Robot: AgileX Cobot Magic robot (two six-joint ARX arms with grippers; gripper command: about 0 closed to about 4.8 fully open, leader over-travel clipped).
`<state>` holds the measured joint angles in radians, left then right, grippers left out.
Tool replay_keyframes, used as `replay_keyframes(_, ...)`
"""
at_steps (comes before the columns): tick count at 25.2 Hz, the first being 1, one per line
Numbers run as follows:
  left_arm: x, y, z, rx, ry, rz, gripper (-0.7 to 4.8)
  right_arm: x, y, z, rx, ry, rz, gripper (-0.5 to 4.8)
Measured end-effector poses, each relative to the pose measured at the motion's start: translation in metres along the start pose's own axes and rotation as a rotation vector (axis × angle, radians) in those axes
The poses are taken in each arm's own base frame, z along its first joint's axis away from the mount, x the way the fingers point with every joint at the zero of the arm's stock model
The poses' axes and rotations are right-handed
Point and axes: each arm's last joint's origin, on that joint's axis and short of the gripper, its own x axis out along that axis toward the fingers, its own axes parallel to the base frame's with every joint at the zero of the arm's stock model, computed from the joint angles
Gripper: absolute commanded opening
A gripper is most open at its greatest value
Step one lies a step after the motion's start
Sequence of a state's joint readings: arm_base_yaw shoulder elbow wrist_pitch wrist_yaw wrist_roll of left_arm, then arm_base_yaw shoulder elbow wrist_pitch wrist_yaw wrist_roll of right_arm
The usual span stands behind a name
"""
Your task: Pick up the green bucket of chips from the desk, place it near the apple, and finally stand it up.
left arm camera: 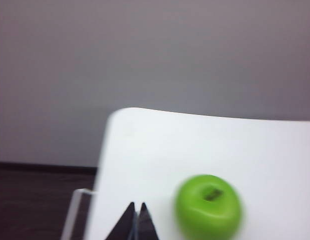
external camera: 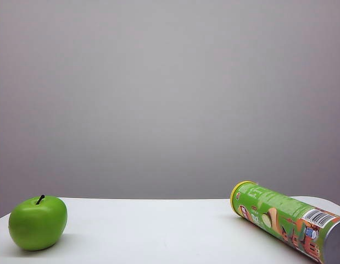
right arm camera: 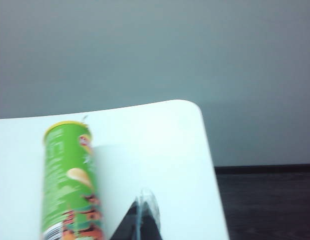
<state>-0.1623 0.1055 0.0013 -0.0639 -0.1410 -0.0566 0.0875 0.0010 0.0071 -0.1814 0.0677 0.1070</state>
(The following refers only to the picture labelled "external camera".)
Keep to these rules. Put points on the green chips can yellow lid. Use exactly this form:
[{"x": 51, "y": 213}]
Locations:
[{"x": 279, "y": 214}]

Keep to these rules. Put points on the green apple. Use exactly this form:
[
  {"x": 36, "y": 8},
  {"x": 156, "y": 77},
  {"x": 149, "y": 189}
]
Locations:
[{"x": 38, "y": 222}]

